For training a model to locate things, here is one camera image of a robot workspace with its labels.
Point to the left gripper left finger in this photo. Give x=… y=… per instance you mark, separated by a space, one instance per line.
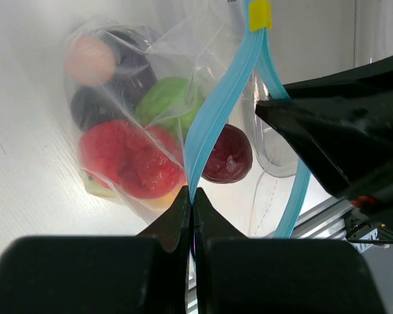
x=145 y=273

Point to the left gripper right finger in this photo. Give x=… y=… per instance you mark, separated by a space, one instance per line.
x=281 y=274

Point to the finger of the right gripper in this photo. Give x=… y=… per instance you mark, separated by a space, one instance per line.
x=341 y=127

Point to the clear zip top bag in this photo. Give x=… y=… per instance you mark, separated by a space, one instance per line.
x=216 y=45

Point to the green toy fruit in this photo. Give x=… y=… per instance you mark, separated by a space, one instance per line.
x=172 y=103

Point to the dark purple toy mangosteen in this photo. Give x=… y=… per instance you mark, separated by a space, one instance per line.
x=90 y=107

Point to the purple toy eggplant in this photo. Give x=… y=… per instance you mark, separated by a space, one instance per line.
x=133 y=76

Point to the pink toy peach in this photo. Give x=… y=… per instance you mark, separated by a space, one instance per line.
x=89 y=61

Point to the orange toy fruit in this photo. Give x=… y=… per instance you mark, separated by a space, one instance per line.
x=163 y=203

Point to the clear grey plastic bin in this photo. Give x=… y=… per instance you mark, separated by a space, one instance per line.
x=273 y=153

